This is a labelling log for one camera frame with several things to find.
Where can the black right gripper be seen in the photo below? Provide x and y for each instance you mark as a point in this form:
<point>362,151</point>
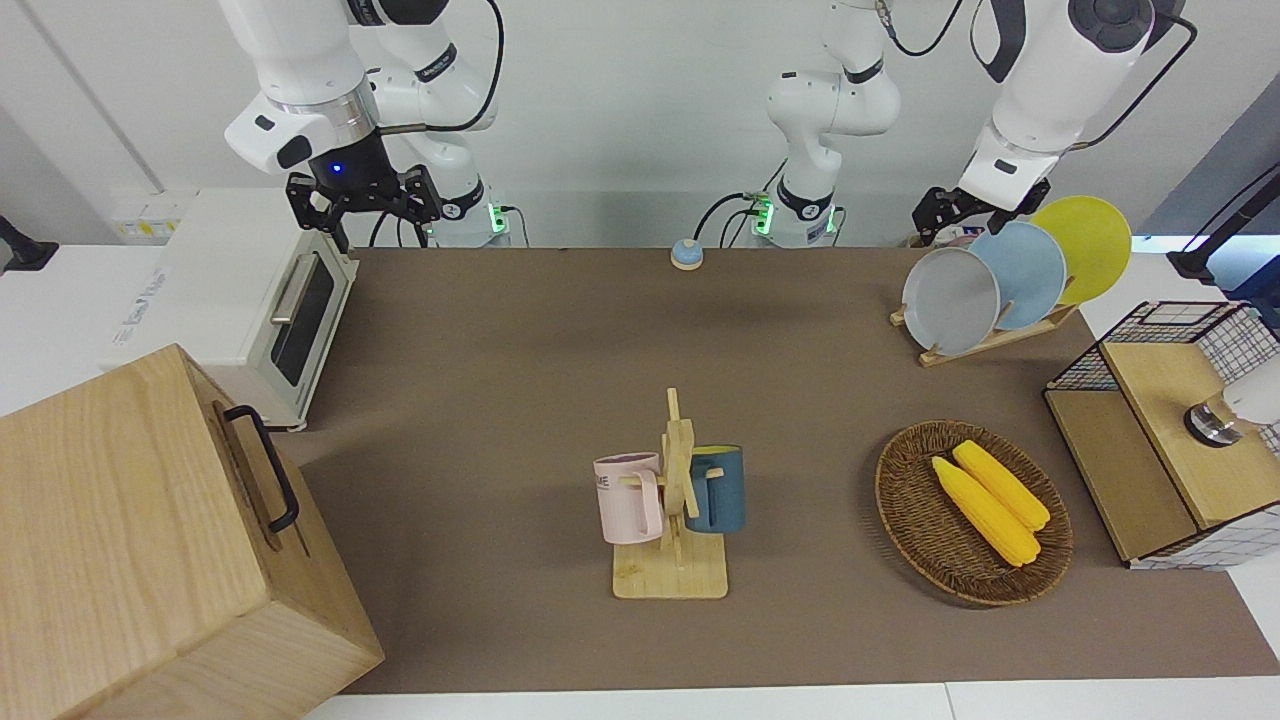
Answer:
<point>350,185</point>

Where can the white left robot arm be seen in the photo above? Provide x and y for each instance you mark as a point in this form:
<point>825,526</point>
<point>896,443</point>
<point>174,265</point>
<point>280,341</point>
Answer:
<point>830,100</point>

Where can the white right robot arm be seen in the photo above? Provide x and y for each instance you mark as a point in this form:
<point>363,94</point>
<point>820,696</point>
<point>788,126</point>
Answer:
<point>300,60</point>

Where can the wooden cabinet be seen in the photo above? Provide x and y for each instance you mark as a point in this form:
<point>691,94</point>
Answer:
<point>120,540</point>

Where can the black camera stand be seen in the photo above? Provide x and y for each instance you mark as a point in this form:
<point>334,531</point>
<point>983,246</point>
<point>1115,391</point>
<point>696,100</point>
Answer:
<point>1205,260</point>
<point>18,250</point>

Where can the light blue plate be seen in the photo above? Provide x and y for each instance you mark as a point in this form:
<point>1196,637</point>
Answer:
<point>1035,270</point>

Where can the white toaster oven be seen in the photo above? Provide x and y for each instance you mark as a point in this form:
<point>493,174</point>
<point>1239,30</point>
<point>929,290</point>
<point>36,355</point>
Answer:
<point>215,290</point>

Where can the gray plate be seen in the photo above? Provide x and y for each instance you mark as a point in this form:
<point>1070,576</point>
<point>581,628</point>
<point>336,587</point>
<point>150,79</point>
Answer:
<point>950,300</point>

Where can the brown table mat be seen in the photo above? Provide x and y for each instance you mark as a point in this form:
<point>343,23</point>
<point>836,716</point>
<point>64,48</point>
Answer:
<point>500,350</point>

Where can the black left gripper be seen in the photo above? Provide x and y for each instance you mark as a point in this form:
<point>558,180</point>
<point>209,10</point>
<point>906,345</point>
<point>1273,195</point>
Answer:
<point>955,208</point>

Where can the wooden mug tree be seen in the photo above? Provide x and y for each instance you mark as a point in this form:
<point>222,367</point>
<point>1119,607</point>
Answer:
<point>675,570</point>

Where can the white wall socket panel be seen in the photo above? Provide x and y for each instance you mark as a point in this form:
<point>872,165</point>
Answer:
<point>150,218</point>

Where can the dark blue mug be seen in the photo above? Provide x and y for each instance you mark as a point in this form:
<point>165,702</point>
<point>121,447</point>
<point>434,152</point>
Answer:
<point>722,495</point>

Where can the white cylinder with silver base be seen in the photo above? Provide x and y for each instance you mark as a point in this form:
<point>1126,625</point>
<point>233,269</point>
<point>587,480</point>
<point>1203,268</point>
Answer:
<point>1245,400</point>

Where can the yellow corn cob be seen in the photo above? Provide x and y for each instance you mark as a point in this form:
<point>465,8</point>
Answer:
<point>1005,487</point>
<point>985,512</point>

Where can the pink mug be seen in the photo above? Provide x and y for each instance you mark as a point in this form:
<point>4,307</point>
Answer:
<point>625,505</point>

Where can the brown wicker basket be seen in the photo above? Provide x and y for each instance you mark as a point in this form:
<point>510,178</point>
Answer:
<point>920,510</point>

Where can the yellow plate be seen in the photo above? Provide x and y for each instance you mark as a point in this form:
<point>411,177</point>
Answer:
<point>1095,245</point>

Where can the wooden plate rack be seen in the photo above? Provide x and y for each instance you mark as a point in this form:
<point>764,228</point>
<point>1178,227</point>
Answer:
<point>1030,328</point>

